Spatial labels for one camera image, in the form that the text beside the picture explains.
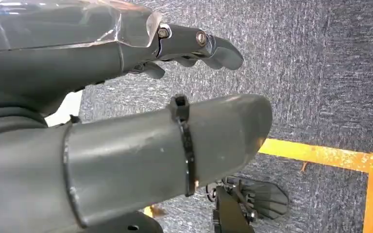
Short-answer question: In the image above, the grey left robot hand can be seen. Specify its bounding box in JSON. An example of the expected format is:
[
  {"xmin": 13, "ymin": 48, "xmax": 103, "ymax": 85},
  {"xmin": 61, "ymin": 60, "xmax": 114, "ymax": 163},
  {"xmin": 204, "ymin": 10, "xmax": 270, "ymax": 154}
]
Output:
[{"xmin": 0, "ymin": 0, "xmax": 273, "ymax": 233}]

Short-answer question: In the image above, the white panel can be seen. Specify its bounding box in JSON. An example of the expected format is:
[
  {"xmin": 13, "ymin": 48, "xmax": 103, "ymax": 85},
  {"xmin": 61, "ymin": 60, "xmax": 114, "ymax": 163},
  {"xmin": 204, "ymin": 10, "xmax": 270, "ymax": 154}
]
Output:
[{"xmin": 45, "ymin": 91, "xmax": 83, "ymax": 127}]

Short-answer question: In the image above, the black left robot leg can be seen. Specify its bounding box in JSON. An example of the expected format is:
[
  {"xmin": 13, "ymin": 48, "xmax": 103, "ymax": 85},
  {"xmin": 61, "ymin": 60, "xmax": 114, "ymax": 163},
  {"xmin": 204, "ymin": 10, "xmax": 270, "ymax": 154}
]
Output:
[{"xmin": 205, "ymin": 183, "xmax": 255, "ymax": 233}]

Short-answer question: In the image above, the clear plastic film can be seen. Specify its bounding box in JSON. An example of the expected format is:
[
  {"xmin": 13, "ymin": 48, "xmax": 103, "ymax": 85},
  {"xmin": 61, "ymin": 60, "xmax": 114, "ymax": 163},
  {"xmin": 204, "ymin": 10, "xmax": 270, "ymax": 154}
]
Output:
[{"xmin": 0, "ymin": 0, "xmax": 163, "ymax": 52}]

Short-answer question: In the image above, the black left robot foot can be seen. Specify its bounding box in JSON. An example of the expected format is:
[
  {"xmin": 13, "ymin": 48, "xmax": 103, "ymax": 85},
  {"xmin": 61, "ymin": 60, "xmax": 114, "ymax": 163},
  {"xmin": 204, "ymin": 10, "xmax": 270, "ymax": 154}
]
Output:
[{"xmin": 225, "ymin": 176, "xmax": 290, "ymax": 222}]

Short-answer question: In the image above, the black cable tie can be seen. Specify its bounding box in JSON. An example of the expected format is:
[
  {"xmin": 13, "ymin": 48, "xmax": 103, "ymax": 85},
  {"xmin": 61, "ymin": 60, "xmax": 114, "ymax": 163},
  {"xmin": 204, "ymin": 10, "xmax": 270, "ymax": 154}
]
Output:
[{"xmin": 169, "ymin": 94, "xmax": 197, "ymax": 198}]

